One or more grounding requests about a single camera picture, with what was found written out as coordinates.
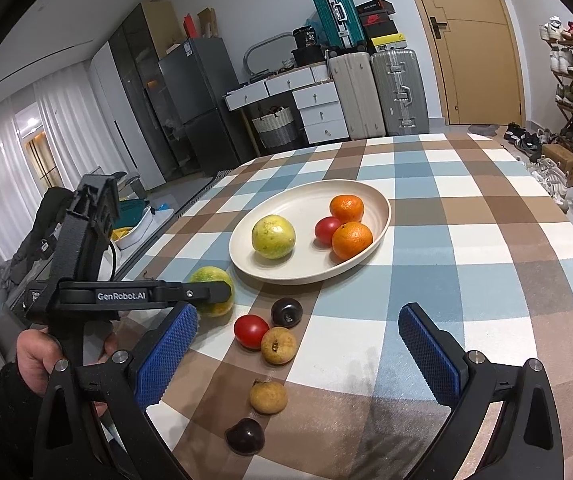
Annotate person's left forearm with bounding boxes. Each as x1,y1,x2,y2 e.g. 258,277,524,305
0,360,50,480

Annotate small brown round fruit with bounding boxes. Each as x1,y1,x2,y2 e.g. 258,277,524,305
249,379,288,415
260,326,299,365

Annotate black storage box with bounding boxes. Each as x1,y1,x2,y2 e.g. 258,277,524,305
291,49,327,67

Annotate yellow-green guava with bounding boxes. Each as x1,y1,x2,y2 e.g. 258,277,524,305
251,214,297,260

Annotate teal suitcase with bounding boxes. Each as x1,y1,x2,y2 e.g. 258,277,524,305
309,0,367,56

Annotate white plastic basin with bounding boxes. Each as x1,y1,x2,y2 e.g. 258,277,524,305
114,207,158,250

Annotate dark purple plum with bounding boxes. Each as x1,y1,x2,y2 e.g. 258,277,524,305
225,417,266,456
271,297,303,329

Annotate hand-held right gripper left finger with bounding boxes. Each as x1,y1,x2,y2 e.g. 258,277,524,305
33,301,200,480

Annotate brown cardboard box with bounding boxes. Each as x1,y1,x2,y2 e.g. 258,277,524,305
197,7,218,38

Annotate scattered pile of shoes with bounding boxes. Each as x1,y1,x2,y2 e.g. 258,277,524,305
504,121,573,206

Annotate wooden door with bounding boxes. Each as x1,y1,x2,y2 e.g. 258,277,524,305
399,0,525,126

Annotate woven laundry basket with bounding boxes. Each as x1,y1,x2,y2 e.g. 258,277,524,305
251,106,300,150

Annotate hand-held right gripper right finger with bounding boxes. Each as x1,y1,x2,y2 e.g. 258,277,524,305
398,302,566,480

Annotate dark glass cabinet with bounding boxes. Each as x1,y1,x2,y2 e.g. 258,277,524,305
109,1,187,192

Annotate rows of stored sneakers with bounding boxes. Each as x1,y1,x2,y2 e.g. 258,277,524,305
539,17,573,126

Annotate red and black shoe box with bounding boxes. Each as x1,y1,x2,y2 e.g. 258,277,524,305
359,12,397,36

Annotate cream round plate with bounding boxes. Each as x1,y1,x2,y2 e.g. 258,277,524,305
228,180,392,286

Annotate mottled green citrus fruit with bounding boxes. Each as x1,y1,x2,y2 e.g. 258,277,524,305
189,266,235,318

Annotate small cardboard carton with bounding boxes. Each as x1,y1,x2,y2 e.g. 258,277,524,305
541,144,573,188

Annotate black jacket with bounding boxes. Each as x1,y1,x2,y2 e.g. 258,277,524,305
9,187,84,281

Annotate silver suitcase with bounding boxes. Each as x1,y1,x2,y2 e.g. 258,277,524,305
371,49,430,136

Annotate white curtains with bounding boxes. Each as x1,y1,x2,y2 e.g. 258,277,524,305
0,77,117,281

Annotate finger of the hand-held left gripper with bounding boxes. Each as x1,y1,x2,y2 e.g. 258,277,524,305
159,281,234,307

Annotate oval mirror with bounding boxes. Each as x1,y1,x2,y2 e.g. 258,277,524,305
243,32,295,78

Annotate yellow and black shoe box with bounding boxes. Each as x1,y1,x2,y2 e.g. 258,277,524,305
367,32,408,52

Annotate grey side cabinet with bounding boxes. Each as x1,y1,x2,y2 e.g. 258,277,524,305
106,207,180,286

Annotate black bag white label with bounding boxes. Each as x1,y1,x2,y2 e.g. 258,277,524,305
294,27,317,51

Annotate white drawer desk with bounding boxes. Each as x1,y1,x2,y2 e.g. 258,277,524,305
224,62,347,158

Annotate teal food containers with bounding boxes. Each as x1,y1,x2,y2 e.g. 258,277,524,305
116,199,153,228

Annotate orange tangerine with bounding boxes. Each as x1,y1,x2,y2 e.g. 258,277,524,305
329,194,365,224
331,221,374,261

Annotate red tomato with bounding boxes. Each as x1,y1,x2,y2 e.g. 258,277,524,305
233,314,270,351
315,216,343,247

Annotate beige suitcase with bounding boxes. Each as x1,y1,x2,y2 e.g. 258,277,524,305
327,50,386,141

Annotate person's left hand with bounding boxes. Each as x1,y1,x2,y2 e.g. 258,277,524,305
16,329,118,377

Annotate grey refrigerator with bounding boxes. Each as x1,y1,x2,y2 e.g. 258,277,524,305
158,37,252,177

